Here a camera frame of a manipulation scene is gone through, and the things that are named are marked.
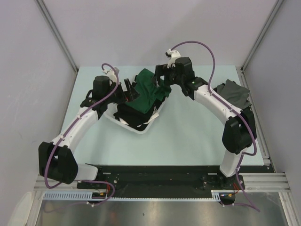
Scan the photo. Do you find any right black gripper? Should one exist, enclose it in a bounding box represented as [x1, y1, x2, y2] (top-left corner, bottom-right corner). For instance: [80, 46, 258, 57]
[150, 64, 183, 88]

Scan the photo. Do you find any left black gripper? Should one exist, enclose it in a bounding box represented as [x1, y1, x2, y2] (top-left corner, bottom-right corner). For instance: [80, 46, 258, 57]
[104, 79, 140, 105]

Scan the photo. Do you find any green t shirt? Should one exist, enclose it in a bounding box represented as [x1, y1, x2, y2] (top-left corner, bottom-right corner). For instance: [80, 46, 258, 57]
[126, 68, 172, 113]

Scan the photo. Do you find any white plastic basket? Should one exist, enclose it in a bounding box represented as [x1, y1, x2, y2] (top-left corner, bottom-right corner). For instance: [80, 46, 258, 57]
[103, 97, 167, 134]

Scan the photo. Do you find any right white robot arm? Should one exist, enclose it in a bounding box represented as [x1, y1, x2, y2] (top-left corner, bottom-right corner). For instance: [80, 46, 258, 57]
[152, 57, 257, 189]

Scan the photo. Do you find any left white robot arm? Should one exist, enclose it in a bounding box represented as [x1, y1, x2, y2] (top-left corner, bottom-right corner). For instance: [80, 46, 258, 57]
[38, 75, 139, 188]

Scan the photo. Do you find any black t shirt in basket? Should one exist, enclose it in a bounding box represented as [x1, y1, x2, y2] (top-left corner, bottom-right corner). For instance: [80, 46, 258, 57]
[113, 104, 155, 131]

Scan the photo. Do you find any white t shirt in basket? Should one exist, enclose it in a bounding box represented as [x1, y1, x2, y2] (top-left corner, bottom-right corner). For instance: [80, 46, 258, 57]
[116, 108, 159, 131]

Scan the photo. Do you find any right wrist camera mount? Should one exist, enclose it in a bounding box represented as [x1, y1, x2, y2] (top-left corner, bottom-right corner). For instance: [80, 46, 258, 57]
[166, 49, 181, 68]

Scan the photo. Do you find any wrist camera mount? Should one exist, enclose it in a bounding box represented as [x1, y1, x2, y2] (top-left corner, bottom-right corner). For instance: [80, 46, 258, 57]
[166, 49, 181, 68]
[103, 67, 119, 82]

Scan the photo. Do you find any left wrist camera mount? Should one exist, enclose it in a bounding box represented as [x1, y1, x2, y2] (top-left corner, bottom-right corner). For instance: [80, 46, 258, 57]
[103, 67, 119, 82]

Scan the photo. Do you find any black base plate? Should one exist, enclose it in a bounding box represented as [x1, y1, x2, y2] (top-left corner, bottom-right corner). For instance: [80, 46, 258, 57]
[77, 164, 275, 198]

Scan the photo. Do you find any left aluminium corner post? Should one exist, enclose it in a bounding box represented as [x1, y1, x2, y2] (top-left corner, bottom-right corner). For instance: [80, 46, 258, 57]
[34, 0, 79, 74]

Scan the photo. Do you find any aluminium corner post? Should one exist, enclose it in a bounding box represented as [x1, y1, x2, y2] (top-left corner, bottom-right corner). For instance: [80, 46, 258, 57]
[240, 0, 286, 73]
[34, 0, 79, 74]

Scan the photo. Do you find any blue slotted cable duct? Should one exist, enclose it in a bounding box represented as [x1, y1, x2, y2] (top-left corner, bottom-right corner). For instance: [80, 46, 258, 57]
[44, 191, 93, 200]

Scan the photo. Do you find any right aluminium corner post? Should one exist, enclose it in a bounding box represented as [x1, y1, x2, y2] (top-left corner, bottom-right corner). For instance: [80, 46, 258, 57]
[240, 0, 286, 73]

